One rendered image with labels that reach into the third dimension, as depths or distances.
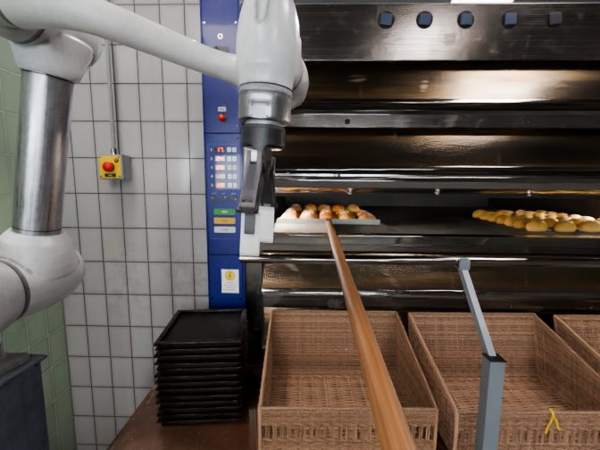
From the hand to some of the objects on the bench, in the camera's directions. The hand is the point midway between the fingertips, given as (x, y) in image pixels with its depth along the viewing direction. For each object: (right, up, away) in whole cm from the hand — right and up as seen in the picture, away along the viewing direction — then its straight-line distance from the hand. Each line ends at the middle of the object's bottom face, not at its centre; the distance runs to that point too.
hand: (258, 242), depth 60 cm
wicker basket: (+22, -64, +67) cm, 95 cm away
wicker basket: (+143, -66, +64) cm, 170 cm away
